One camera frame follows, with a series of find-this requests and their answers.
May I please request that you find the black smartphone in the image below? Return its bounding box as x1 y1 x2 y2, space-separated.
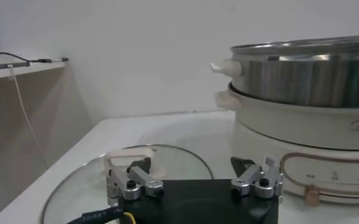
0 61 30 71

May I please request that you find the glass lid with cream handle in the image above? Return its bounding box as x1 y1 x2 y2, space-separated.
40 144 213 224

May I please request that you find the black usb hub with cable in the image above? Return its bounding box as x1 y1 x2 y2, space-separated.
0 52 69 64

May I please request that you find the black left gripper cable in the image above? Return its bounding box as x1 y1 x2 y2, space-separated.
65 206 137 224

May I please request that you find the white side desk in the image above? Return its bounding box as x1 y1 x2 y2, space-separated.
0 60 66 82

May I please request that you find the cream electric cooker pot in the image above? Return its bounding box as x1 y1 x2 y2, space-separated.
214 81 359 207

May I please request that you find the white charging cable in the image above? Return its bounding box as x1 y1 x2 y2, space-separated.
7 63 49 170

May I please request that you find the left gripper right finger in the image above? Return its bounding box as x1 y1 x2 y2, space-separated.
230 156 284 204

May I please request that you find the stainless steel steamer basket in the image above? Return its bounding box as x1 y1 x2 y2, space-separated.
210 35 359 109

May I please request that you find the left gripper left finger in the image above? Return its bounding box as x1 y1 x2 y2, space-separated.
105 157 165 208

